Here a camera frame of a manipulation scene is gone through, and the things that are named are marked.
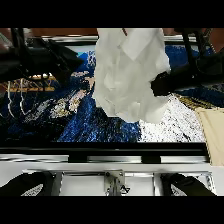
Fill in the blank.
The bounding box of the white shirt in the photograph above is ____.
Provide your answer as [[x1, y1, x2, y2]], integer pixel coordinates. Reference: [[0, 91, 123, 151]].
[[92, 27, 173, 125]]

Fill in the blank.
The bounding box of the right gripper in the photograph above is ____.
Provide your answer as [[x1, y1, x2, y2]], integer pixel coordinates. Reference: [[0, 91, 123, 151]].
[[150, 70, 177, 98]]

